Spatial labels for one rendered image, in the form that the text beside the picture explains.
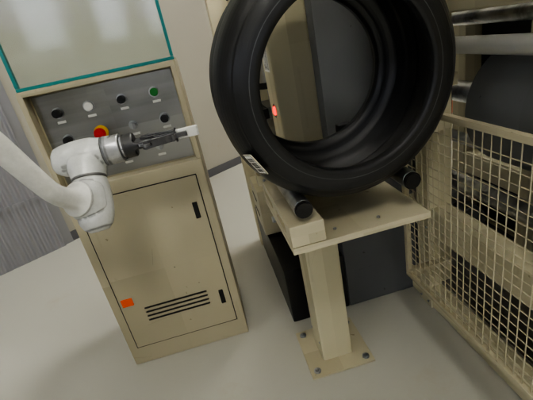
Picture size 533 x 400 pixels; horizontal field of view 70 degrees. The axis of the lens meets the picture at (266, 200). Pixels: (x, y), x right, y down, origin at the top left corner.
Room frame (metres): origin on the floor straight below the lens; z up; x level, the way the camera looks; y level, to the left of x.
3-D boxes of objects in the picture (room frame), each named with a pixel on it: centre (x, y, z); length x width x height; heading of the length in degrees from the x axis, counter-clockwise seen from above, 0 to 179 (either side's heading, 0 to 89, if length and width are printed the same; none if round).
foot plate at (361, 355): (1.26, -0.15, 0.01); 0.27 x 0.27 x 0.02; 7
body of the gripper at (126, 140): (1.20, 0.36, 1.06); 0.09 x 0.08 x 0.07; 97
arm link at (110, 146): (1.19, 0.43, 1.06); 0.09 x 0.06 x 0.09; 7
